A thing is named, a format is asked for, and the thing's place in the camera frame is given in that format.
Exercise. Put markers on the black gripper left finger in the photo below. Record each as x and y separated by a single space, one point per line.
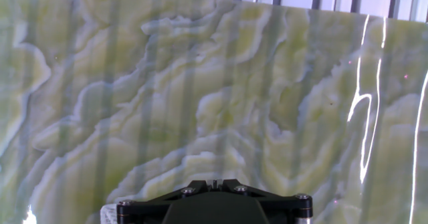
140 210

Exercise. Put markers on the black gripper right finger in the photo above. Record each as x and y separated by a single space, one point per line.
287 210

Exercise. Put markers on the white mesh miniature goal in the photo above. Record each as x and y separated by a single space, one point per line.
108 214

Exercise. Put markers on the green marble pattern mat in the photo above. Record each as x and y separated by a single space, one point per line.
200 100

